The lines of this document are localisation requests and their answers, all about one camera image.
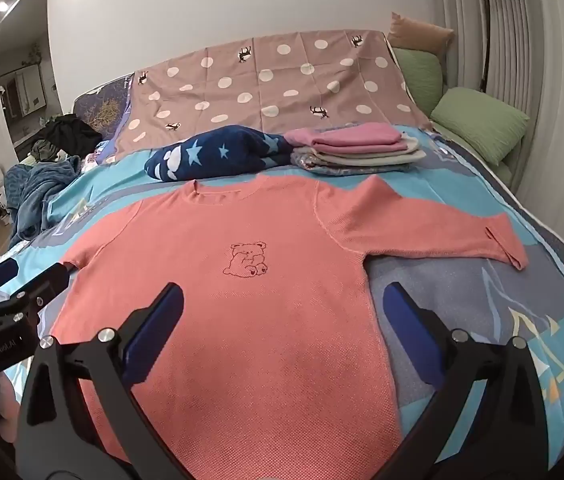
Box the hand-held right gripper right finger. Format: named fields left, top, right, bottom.
left=383, top=282, right=547, bottom=480

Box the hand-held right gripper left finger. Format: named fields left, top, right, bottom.
left=14, top=282, right=185, bottom=480

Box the coral sweater with bear print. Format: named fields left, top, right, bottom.
left=52, top=174, right=530, bottom=468

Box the black clothes pile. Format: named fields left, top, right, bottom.
left=32, top=114, right=104, bottom=153

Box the stack of folded clothes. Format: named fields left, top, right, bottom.
left=307, top=132, right=427, bottom=168

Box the blue crumpled blanket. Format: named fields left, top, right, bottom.
left=4, top=155, right=83, bottom=242

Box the navy star print garment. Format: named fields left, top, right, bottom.
left=144, top=125, right=295, bottom=182

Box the grey patterned folded garment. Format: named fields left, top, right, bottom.
left=291, top=147, right=413, bottom=177

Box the pink folded garment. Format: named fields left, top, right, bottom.
left=284, top=121, right=410, bottom=153

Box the green pillow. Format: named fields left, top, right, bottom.
left=392, top=47, right=445, bottom=116
left=429, top=86, right=531, bottom=167

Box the brown polka dot blanket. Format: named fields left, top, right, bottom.
left=112, top=30, right=435, bottom=161

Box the tan pillow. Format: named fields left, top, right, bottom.
left=387, top=11, right=456, bottom=56

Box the black floor lamp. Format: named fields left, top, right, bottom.
left=469, top=0, right=501, bottom=93

